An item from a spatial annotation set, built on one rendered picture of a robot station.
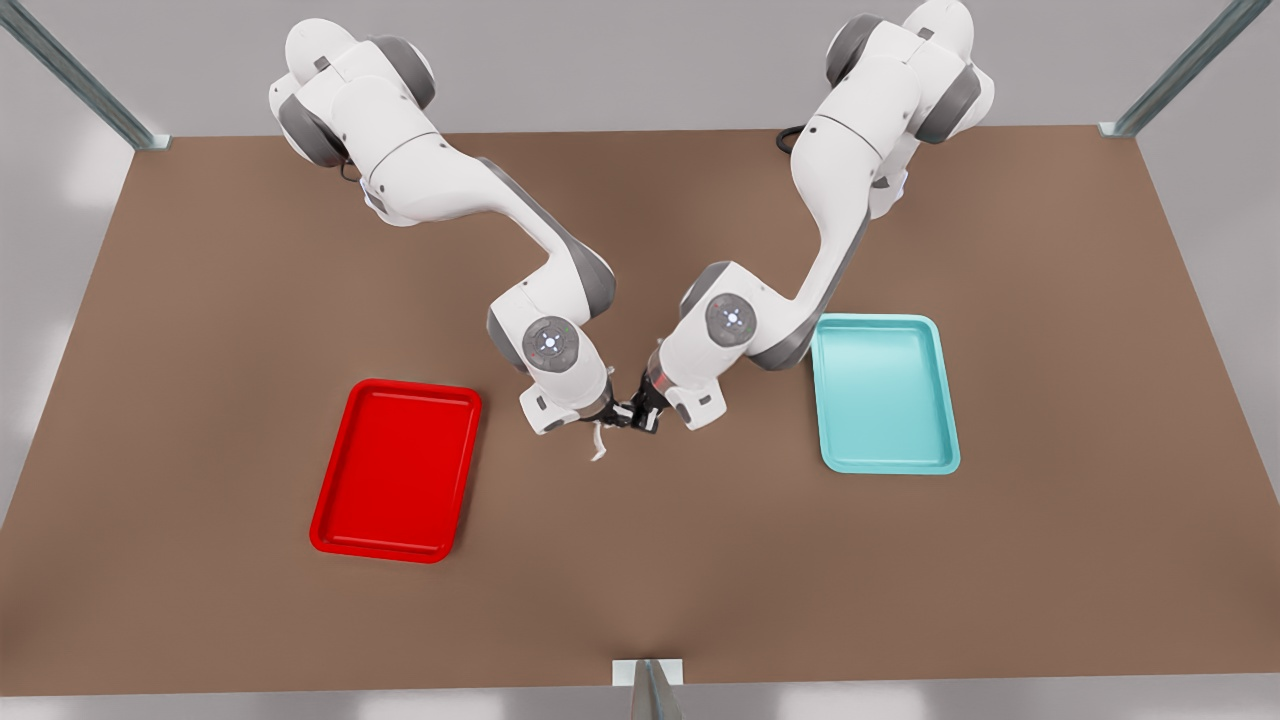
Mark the white drainage pipe clamp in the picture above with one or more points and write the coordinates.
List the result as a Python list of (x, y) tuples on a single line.
[(598, 440)]

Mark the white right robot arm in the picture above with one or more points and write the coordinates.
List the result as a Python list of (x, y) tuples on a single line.
[(420, 170)]

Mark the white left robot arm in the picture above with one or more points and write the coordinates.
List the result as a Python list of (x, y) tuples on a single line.
[(850, 150)]

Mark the red rectangular tray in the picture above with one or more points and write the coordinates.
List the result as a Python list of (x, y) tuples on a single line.
[(398, 470)]

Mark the light blue rectangular tray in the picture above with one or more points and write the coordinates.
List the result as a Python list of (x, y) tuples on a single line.
[(883, 392)]

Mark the silver frame post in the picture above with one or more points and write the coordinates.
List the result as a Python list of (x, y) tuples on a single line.
[(80, 75), (1180, 68), (648, 688)]

